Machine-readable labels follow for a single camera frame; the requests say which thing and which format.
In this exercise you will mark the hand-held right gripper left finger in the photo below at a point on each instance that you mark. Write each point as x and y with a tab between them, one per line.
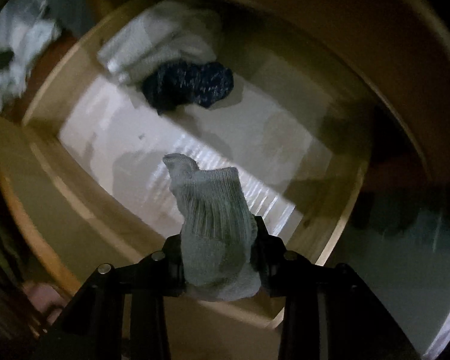
174	258

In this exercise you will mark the light grey garment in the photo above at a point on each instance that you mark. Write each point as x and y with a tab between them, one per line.
157	37

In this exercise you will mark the dark blue patterned underwear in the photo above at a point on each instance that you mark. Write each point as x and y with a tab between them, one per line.
187	86

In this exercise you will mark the bed with green sheet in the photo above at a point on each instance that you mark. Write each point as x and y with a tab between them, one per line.
397	288

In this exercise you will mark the grey sock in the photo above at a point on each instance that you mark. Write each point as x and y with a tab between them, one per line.
213	232

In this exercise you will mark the white crumpled plastic sheet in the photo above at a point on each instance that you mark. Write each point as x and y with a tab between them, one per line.
22	41

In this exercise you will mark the wooden drawer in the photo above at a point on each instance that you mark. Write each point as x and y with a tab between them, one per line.
135	150

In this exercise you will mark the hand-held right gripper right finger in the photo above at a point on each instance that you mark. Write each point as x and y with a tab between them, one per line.
264	255

